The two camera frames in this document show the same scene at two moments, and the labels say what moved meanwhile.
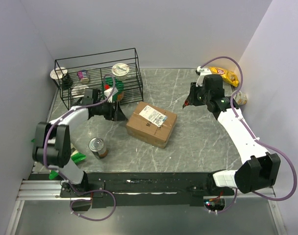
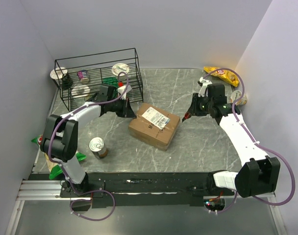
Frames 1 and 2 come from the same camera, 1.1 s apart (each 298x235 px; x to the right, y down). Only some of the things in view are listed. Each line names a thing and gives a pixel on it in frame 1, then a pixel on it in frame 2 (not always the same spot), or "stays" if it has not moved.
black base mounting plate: [138, 190] stays
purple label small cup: [83, 75] stays
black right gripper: [191, 98] -> [194, 110]
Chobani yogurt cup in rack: [120, 70] stays
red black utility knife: [186, 103] -> [186, 116]
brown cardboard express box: [151, 125] stays
